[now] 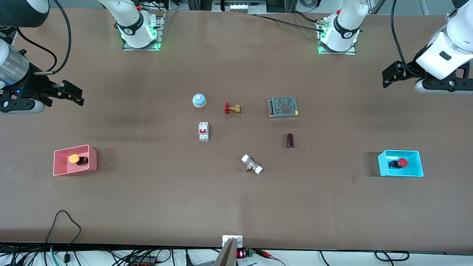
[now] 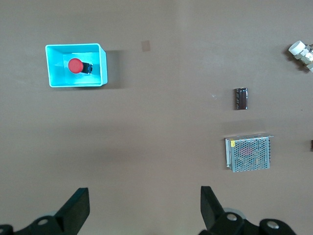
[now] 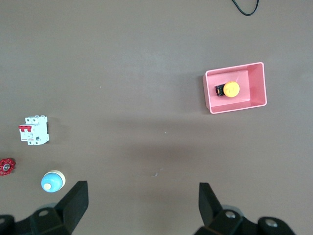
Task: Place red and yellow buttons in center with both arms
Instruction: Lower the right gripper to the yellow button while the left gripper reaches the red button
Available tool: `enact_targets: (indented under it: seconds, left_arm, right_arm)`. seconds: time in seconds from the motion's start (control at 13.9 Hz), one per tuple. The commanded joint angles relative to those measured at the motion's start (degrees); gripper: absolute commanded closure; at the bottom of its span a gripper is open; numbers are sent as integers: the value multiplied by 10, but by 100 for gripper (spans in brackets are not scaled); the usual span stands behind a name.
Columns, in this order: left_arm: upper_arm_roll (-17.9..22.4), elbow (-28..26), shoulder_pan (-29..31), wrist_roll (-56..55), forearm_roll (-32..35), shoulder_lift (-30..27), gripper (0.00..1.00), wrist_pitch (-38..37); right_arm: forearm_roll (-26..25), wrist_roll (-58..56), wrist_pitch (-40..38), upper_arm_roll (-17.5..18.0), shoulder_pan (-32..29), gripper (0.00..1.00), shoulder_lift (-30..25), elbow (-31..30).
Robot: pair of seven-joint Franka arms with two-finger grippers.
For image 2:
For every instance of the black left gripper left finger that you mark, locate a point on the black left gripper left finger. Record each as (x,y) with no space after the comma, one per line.
(73,215)

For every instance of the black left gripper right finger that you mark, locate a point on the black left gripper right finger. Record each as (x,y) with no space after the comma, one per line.
(212,215)

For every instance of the red push button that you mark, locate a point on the red push button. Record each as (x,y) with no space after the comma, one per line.
(74,65)

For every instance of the metal mesh power supply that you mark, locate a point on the metal mesh power supply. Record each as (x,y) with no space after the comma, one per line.
(249,154)

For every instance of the dark brown cylindrical capacitor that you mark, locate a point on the dark brown cylindrical capacitor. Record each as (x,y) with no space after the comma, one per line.
(241,99)

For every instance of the cyan plastic bin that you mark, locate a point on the cyan plastic bin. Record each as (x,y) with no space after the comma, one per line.
(56,73)

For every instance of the small brown tape patch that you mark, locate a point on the small brown tape patch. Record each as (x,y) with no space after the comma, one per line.
(146,46)

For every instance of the metal fitting with white caps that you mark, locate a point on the metal fitting with white caps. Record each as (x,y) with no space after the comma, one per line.
(297,47)

